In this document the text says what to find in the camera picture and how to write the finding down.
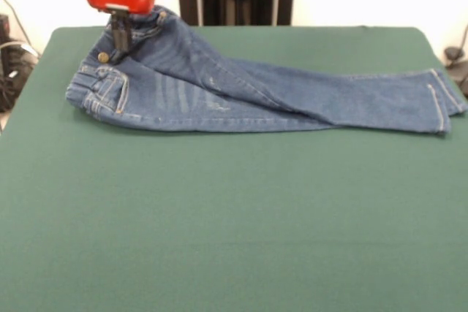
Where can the blue denim jeans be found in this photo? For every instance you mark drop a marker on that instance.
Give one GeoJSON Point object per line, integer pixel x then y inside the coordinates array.
{"type": "Point", "coordinates": [256, 103]}

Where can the black stand base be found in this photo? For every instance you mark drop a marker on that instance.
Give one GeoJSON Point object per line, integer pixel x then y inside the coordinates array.
{"type": "Point", "coordinates": [14, 78]}
{"type": "Point", "coordinates": [455, 57]}

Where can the dark green table cloth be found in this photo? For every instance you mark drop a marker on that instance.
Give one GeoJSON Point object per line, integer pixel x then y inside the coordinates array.
{"type": "Point", "coordinates": [146, 217]}

